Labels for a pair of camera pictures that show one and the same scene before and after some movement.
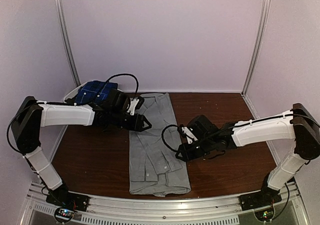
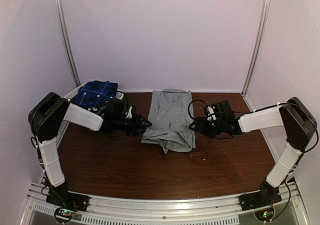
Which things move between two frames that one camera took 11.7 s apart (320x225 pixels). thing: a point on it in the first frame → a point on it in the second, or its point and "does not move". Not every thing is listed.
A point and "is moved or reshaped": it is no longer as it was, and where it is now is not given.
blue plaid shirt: (93, 91) does not move
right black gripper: (187, 154) → (201, 120)
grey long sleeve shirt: (154, 169) is moved or reshaped
